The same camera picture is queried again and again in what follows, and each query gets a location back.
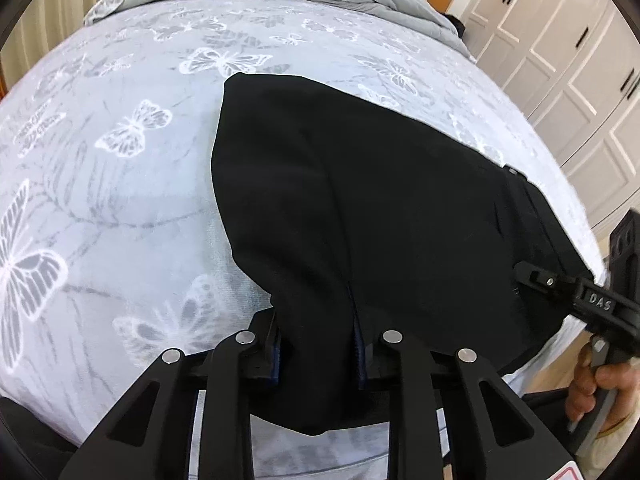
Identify white wardrobe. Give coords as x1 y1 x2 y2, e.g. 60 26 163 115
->
462 0 640 240

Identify person's right hand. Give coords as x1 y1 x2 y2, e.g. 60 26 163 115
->
564 343 640 434

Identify cream and orange curtain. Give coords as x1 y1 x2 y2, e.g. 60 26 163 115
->
1 0 98 96

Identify black pants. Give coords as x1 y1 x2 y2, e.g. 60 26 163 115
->
212 74 590 434

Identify butterfly print bed sheet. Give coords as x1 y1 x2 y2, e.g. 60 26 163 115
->
1 0 605 479

